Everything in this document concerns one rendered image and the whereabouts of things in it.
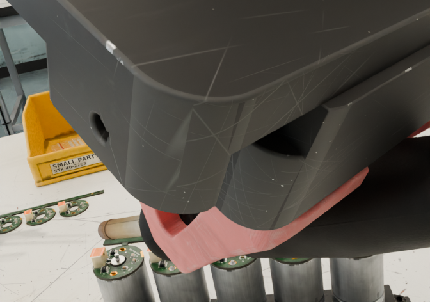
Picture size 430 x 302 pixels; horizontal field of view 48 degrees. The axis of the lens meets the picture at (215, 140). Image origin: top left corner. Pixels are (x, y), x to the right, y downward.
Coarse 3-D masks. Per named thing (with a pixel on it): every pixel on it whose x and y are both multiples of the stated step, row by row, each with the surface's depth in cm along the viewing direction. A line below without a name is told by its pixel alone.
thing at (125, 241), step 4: (108, 240) 25; (112, 240) 25; (116, 240) 25; (120, 240) 25; (124, 240) 25; (128, 240) 25; (132, 240) 25; (136, 240) 25; (140, 240) 25; (104, 244) 25; (108, 244) 25; (112, 244) 25; (116, 244) 25; (124, 244) 25; (128, 244) 25
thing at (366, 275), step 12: (336, 264) 22; (348, 264) 21; (360, 264) 21; (372, 264) 21; (336, 276) 22; (348, 276) 22; (360, 276) 22; (372, 276) 22; (336, 288) 23; (348, 288) 22; (360, 288) 22; (372, 288) 22; (336, 300) 23; (348, 300) 22; (360, 300) 22; (372, 300) 22; (384, 300) 23
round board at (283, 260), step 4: (276, 260) 22; (280, 260) 22; (284, 260) 22; (288, 260) 22; (292, 260) 21; (296, 260) 21; (300, 260) 21; (304, 260) 21; (308, 260) 21; (292, 264) 21
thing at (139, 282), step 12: (120, 264) 23; (144, 264) 24; (132, 276) 23; (144, 276) 23; (108, 288) 23; (120, 288) 23; (132, 288) 23; (144, 288) 23; (108, 300) 23; (120, 300) 23; (132, 300) 23; (144, 300) 24
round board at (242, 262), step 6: (222, 258) 22; (228, 258) 22; (234, 258) 22; (240, 258) 22; (246, 258) 22; (252, 258) 22; (216, 264) 22; (222, 264) 22; (228, 264) 22; (234, 264) 22; (240, 264) 22; (246, 264) 22
